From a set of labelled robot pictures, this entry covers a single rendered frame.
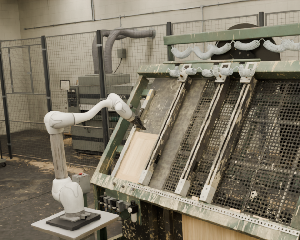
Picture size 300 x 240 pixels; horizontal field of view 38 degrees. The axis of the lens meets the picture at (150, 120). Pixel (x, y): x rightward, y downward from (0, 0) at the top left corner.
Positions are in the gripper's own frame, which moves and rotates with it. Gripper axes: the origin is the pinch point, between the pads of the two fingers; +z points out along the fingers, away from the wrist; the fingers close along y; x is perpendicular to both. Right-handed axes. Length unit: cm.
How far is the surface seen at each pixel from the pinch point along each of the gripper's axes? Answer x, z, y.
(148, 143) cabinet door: 2.0, 15.5, -7.7
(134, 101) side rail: 27, 25, 50
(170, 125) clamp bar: -22.8, 9.3, 1.6
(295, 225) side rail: -126, -20, -107
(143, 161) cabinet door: 6.2, 15.1, -25.8
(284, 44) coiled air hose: -130, 5, 54
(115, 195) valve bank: 36, 19, -52
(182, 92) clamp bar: -35.7, 6.2, 31.8
